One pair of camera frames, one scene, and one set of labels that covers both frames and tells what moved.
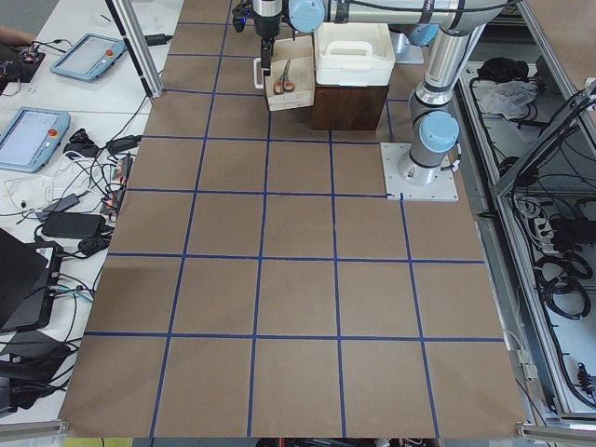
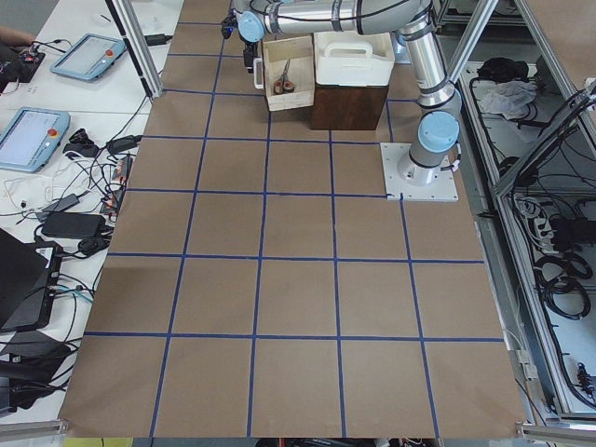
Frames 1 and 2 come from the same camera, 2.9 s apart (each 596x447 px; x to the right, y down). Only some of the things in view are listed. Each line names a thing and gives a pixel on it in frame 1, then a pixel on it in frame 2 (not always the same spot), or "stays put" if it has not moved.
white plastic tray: x=353 y=54 stays put
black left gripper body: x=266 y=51 to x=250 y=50
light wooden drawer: x=300 y=73 stays put
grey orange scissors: x=282 y=84 stays put
